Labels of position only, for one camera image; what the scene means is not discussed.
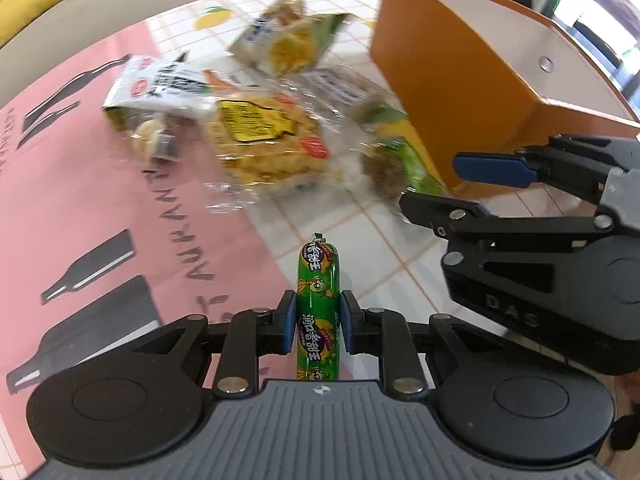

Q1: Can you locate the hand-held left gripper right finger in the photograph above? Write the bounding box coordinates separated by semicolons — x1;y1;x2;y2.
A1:
340;290;501;396

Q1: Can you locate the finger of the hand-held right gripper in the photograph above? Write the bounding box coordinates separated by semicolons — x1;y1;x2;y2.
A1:
454;134;640;206
399;192;621;291

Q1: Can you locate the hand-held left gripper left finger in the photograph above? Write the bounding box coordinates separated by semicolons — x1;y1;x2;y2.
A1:
131;290;297;397

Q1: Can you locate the green sausage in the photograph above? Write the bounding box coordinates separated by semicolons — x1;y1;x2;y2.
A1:
296;232;342;383

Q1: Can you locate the green snack packet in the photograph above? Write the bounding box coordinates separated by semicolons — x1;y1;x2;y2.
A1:
357;102;448;203

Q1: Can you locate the orange cardboard box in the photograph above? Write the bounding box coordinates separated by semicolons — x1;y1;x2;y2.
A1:
369;0;640;196

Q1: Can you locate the yellow label crispy snack packet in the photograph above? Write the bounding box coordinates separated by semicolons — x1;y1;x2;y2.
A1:
205;91;341;206

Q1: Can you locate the yellow white cracker bag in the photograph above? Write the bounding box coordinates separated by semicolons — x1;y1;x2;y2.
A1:
227;0;353;78

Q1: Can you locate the lemon print checked tablecloth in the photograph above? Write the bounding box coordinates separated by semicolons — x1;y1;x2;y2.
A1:
145;0;501;321

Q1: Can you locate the clear packet with white label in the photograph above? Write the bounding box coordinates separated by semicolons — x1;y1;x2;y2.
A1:
300;67;401;128

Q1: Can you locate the white black snack packet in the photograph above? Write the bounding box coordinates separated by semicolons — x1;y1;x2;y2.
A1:
102;55;236;162

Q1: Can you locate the beige sofa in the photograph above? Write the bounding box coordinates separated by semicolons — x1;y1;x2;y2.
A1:
0;0;401;63

